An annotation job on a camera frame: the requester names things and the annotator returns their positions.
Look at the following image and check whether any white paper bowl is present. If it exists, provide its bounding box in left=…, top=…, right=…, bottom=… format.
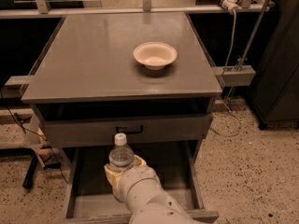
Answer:
left=133, top=42, right=178, bottom=70

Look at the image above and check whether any clear plastic water bottle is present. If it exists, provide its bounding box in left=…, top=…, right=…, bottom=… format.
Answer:
left=108, top=133, right=135, bottom=172

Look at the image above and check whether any black stand foot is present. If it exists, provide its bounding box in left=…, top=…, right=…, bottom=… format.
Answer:
left=22, top=155, right=62, bottom=189

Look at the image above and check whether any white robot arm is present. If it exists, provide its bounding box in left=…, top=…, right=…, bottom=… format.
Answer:
left=104, top=155, right=203, bottom=224

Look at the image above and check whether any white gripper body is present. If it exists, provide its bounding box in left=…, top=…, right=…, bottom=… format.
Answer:
left=113, top=165, right=161, bottom=203

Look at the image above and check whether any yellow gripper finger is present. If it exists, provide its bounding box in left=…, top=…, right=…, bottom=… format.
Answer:
left=104, top=163, right=125, bottom=189
left=134, top=155, right=147, bottom=169

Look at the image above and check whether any white power cable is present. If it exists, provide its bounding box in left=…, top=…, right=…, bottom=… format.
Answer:
left=208, top=7, right=243, bottom=138

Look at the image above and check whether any grey side bracket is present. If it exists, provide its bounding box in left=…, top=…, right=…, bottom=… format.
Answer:
left=212, top=65, right=256, bottom=88
left=1, top=76, right=33, bottom=98

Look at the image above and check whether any closed grey upper drawer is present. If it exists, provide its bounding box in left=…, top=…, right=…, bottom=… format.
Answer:
left=40, top=114, right=212, bottom=147

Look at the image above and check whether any open grey lower drawer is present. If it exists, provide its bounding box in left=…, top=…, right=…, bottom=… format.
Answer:
left=62, top=142, right=219, bottom=224

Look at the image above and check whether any grey side bracket left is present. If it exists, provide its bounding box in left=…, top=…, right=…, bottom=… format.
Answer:
left=1, top=76, right=33, bottom=98

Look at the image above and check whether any grey drawer cabinet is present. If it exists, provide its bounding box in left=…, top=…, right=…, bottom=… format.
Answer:
left=20, top=11, right=223, bottom=224

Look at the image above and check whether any black drawer handle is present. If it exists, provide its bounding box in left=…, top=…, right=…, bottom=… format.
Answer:
left=115, top=125, right=144, bottom=134

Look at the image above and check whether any black cable on floor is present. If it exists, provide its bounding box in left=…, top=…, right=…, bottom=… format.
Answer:
left=0, top=91, right=69, bottom=184

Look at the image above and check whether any metal tripod pole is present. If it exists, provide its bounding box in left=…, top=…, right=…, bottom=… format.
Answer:
left=222, top=0, right=270, bottom=105

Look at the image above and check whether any grey side bracket right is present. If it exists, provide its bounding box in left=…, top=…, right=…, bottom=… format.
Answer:
left=212, top=65, right=256, bottom=88

